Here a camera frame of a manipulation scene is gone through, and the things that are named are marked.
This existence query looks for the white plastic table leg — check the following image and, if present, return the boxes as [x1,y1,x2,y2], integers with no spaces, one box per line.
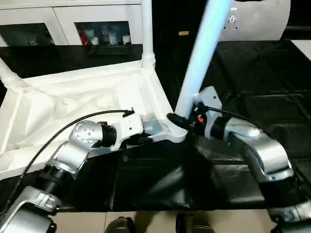
[0,57,28,90]
[140,0,156,70]
[173,0,231,121]

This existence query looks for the white plastic table top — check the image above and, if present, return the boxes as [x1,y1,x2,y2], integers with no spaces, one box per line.
[0,60,190,182]

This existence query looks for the black padded work mat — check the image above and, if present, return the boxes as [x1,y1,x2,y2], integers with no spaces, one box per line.
[0,40,311,212]

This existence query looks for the black cabinet with gold label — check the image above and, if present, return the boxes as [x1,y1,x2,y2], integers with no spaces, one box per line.
[151,0,234,44]

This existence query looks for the red bottle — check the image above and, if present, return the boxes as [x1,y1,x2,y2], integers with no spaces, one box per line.
[77,27,88,46]

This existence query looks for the grey printed cushion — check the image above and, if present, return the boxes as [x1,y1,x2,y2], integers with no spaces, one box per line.
[215,0,292,43]

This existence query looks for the white flat board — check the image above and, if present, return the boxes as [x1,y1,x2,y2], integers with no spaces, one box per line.
[290,39,311,62]

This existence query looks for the black low bench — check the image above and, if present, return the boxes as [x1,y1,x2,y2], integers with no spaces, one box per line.
[283,23,311,41]

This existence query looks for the white glass-door cabinet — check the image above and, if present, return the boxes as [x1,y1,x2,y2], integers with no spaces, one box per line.
[0,0,144,47]

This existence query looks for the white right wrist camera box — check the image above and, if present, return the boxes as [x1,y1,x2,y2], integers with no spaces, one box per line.
[192,86,224,141]

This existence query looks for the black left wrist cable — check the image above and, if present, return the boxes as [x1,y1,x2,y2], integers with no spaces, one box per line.
[0,109,136,215]

